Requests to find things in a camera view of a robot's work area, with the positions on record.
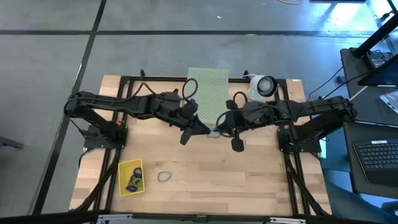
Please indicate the black post stand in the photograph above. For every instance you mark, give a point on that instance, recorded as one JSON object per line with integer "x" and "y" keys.
{"x": 373, "y": 37}

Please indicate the white bin black rim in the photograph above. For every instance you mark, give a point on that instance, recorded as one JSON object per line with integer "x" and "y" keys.
{"x": 264, "y": 87}

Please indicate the grey caster leg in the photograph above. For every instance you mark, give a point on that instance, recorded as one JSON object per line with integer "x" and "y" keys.
{"x": 11, "y": 143}

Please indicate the black keyboard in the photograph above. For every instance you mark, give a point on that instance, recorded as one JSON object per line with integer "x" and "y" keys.
{"x": 376, "y": 158}

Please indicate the black monitor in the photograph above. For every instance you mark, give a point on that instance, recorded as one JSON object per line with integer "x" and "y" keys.
{"x": 382, "y": 74}

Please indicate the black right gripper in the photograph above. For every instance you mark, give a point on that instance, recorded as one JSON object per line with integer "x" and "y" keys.
{"x": 255, "y": 115}

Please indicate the yellow plastic basket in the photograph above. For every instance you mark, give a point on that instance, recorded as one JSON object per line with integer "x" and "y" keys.
{"x": 124, "y": 174}

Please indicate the orange silicone wristband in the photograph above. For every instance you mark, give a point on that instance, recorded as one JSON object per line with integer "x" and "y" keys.
{"x": 131, "y": 180}

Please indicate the black desk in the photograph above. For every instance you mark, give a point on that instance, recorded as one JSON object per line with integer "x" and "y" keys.
{"x": 348, "y": 133}

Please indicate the dark blue chair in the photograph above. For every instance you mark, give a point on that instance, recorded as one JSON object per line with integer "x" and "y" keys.
{"x": 351, "y": 205}

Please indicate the green perforated metal shelf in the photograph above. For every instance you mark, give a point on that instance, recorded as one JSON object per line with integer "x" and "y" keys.
{"x": 211, "y": 87}

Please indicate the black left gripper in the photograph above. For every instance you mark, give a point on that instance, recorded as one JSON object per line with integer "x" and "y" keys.
{"x": 174, "y": 107}

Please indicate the black box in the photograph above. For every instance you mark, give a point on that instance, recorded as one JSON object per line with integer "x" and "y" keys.
{"x": 134, "y": 171}

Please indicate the silver metal bracket strip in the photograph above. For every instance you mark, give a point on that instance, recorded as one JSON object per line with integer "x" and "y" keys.
{"x": 287, "y": 220}
{"x": 115, "y": 216}

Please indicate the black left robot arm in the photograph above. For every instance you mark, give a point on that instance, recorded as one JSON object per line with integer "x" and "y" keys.
{"x": 109, "y": 102}

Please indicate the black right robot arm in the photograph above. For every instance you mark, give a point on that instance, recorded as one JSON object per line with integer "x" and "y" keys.
{"x": 326, "y": 109}

